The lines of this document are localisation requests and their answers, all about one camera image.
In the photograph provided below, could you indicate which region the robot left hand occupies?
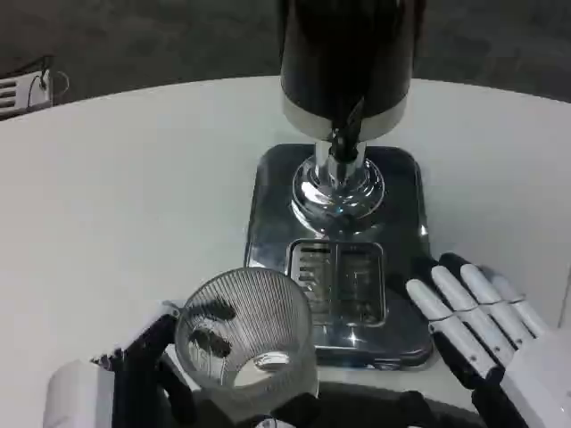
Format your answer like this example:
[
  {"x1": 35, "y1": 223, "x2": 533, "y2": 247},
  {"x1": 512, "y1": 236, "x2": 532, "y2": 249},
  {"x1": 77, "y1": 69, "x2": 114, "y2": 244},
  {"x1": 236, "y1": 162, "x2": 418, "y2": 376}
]
[{"x1": 44, "y1": 299, "x2": 323, "y2": 428}]

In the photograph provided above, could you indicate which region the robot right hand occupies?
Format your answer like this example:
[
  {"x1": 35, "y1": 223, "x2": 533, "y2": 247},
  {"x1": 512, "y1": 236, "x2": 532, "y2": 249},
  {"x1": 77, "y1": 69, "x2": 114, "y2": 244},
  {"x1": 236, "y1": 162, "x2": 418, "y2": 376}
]
[{"x1": 405, "y1": 251, "x2": 571, "y2": 428}]

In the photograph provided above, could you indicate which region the clear ribbed glass cup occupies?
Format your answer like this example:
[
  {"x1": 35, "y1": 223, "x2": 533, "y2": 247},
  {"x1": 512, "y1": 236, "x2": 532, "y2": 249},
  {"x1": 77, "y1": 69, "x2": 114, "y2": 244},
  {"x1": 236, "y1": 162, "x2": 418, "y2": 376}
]
[{"x1": 173, "y1": 267, "x2": 320, "y2": 412}]

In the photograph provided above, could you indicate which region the steel drip tray grid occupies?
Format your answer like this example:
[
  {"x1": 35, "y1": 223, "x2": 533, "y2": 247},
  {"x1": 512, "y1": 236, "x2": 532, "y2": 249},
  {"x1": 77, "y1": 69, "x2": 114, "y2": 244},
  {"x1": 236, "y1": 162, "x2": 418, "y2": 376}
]
[{"x1": 288, "y1": 239, "x2": 387, "y2": 325}]

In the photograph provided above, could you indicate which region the steel drip tray base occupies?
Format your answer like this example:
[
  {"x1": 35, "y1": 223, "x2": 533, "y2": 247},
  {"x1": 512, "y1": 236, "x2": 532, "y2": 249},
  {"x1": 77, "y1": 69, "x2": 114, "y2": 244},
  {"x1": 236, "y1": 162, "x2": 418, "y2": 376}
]
[{"x1": 243, "y1": 142, "x2": 436, "y2": 370}]

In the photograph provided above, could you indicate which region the black dispenser tap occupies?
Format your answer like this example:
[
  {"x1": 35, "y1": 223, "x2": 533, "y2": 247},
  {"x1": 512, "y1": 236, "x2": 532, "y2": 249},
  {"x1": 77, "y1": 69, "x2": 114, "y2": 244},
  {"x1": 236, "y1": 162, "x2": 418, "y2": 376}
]
[{"x1": 328, "y1": 94, "x2": 369, "y2": 164}]

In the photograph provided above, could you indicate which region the white slatted box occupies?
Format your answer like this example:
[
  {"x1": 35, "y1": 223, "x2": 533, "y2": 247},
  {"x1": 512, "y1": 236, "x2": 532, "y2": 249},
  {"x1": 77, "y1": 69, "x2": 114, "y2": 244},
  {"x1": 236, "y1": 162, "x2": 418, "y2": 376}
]
[{"x1": 0, "y1": 72, "x2": 57, "y2": 122}]

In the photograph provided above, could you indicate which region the black drink dispenser with chrome column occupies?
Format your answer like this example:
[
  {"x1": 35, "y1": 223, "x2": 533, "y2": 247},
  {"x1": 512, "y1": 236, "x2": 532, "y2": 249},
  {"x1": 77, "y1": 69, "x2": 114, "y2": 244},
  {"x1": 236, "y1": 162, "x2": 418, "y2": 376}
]
[{"x1": 277, "y1": 0, "x2": 427, "y2": 220}]

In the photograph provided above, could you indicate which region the black cable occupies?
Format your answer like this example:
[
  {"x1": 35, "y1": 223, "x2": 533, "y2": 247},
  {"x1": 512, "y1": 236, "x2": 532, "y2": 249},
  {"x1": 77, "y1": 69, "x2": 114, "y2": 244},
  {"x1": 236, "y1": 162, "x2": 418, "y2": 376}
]
[{"x1": 25, "y1": 54, "x2": 58, "y2": 109}]

